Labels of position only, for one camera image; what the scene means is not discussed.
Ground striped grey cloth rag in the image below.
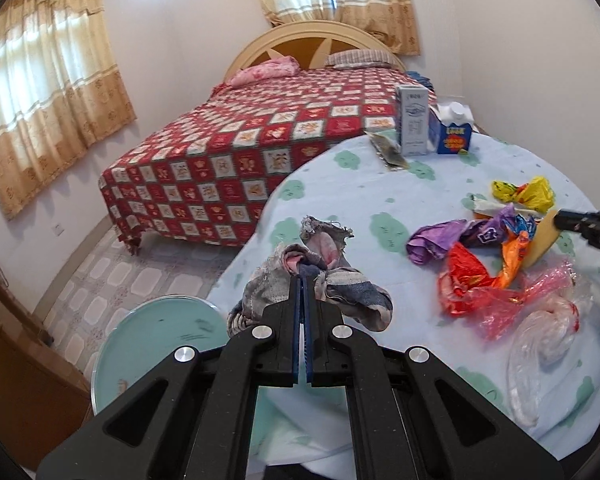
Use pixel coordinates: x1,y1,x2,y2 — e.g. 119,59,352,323
227,216,393,336

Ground teal trash bin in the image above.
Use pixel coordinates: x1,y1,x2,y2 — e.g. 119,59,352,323
91,295,228,413

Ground yellow sponge piece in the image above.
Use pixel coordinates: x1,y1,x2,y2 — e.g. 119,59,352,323
521,209,560,269

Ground orange snack wrapper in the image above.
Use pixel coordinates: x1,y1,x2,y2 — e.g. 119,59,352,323
494,214,536,289

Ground clear plastic bag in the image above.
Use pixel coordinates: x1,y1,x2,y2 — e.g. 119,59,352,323
471,260,593,428

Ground white green patterned tablecloth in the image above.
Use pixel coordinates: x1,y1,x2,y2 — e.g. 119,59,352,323
204,127,600,480

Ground red plastic bag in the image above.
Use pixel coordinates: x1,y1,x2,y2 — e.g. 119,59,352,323
437,243,513,316

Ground purple plastic wrapper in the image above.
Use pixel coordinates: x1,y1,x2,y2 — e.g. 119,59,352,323
405,205,517,266

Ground blue white milk carton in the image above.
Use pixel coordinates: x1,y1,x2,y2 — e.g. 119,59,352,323
428,100,474,155

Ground brown wooden cabinet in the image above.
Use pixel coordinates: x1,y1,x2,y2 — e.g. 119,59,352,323
0,273,91,471

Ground dark snack packet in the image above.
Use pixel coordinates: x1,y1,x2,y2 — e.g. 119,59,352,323
365,131,408,170

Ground tall white carton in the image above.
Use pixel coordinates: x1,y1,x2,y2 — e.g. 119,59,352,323
396,84,429,156

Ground blue folded clothes stack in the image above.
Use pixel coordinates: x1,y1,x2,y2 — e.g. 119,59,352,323
406,70,434,91

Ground red patterned bed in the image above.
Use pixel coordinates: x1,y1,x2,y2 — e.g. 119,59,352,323
99,67,414,252

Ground striped pillow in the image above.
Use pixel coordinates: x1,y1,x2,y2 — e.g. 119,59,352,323
325,49,399,70

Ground beige wooden headboard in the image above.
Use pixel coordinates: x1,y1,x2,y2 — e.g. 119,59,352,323
224,20,390,82

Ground pink pillow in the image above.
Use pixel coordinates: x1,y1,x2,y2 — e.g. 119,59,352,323
226,55,301,89

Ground left beige curtain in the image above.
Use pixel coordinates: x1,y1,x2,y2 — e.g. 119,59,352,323
0,0,136,220

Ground wall power socket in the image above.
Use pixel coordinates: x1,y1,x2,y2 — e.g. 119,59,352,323
53,223,65,236

